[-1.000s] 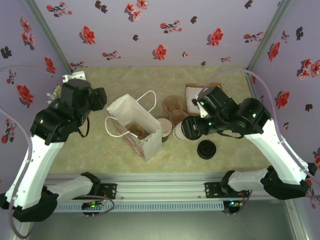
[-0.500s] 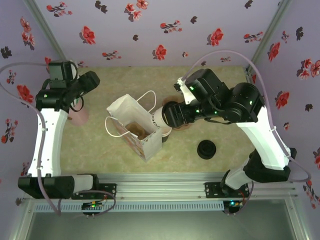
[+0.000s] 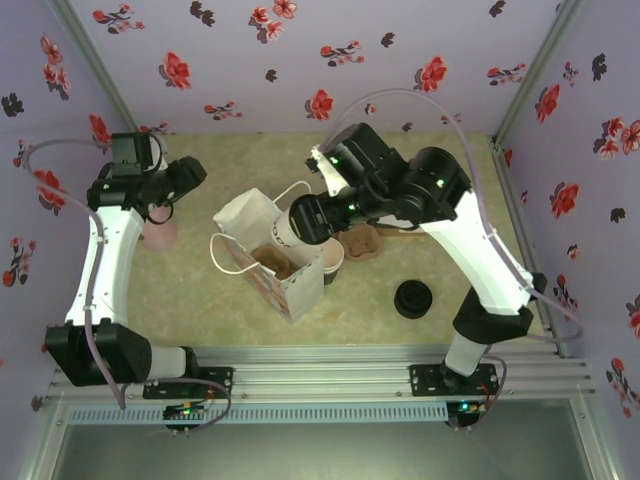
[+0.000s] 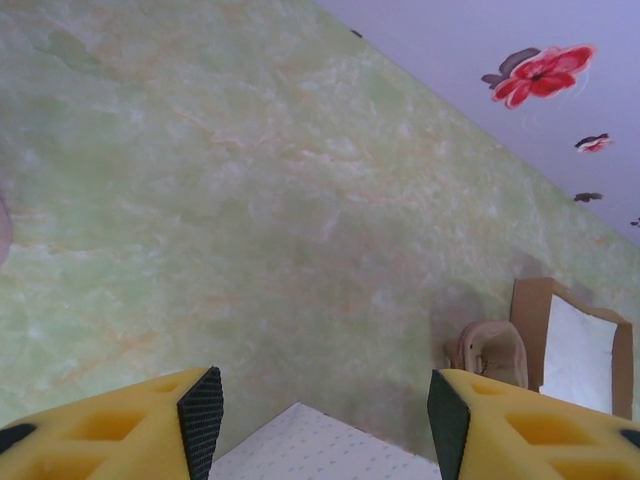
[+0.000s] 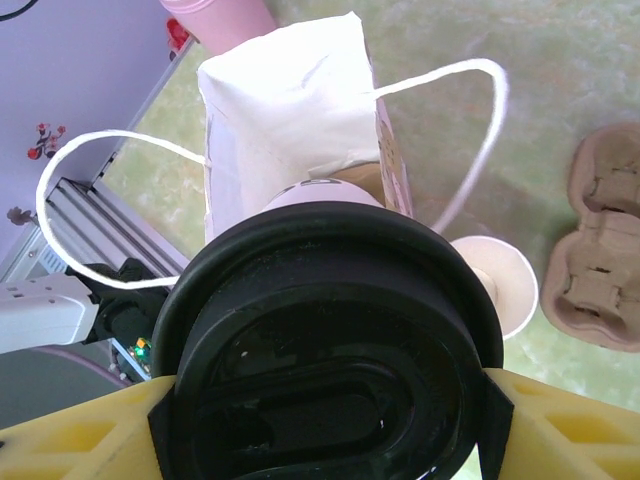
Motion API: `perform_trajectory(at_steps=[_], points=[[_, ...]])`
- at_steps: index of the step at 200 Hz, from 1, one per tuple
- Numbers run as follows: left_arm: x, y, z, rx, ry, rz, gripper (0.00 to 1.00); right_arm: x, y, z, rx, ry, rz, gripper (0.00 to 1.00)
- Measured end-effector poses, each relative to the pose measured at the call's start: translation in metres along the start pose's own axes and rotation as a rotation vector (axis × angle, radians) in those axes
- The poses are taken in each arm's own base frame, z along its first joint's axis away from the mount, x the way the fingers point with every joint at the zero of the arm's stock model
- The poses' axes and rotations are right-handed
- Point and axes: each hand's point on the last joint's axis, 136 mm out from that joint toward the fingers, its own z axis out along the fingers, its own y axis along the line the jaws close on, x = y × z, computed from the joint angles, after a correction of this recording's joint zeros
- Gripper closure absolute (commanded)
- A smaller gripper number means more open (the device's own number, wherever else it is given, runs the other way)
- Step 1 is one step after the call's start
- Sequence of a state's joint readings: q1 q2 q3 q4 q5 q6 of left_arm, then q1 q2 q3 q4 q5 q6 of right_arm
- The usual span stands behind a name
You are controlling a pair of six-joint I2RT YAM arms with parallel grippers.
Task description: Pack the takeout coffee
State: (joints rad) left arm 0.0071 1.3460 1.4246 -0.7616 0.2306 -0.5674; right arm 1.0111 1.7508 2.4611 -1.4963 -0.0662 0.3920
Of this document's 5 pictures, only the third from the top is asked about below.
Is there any white black paper coffee cup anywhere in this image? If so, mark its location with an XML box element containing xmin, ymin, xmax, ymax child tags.
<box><xmin>272</xmin><ymin>207</ymin><xmax>329</xmax><ymax>266</ymax></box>

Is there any white paper bag cartoon print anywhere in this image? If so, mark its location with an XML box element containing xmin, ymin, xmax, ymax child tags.
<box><xmin>209</xmin><ymin>180</ymin><xmax>326</xmax><ymax>325</ymax></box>

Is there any brown cardboard tray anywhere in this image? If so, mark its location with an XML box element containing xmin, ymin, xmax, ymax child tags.
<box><xmin>374</xmin><ymin>225</ymin><xmax>426</xmax><ymax>240</ymax></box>

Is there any pink straw holder cup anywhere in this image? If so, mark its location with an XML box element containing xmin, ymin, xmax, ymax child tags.
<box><xmin>143</xmin><ymin>202</ymin><xmax>180</xmax><ymax>254</ymax></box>

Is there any black lid on table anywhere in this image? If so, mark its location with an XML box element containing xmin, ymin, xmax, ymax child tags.
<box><xmin>393</xmin><ymin>279</ymin><xmax>434</xmax><ymax>320</ymax></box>

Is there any lilac right arm cable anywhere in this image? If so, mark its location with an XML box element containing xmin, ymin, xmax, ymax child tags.
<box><xmin>324</xmin><ymin>88</ymin><xmax>586</xmax><ymax>431</ymax></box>

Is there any aluminium frame post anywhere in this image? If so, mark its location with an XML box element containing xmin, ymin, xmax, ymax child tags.
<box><xmin>492</xmin><ymin>0</ymin><xmax>589</xmax><ymax>146</ymax></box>
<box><xmin>47</xmin><ymin>0</ymin><xmax>151</xmax><ymax>139</ymax></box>

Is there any aluminium side rail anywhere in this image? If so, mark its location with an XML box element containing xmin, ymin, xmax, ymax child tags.
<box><xmin>492</xmin><ymin>139</ymin><xmax>569</xmax><ymax>361</ymax></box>

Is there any aluminium base rail beam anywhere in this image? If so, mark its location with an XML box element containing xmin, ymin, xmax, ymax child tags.
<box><xmin>49</xmin><ymin>344</ymin><xmax>594</xmax><ymax>404</ymax></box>

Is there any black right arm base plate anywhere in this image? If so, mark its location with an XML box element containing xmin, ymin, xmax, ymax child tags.
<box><xmin>408</xmin><ymin>364</ymin><xmax>501</xmax><ymax>399</ymax></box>

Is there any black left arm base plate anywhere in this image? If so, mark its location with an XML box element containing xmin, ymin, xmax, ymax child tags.
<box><xmin>143</xmin><ymin>367</ymin><xmax>235</xmax><ymax>401</ymax></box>

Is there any grey slotted cable duct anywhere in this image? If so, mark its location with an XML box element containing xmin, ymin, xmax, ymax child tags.
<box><xmin>67</xmin><ymin>403</ymin><xmax>449</xmax><ymax>426</ymax></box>

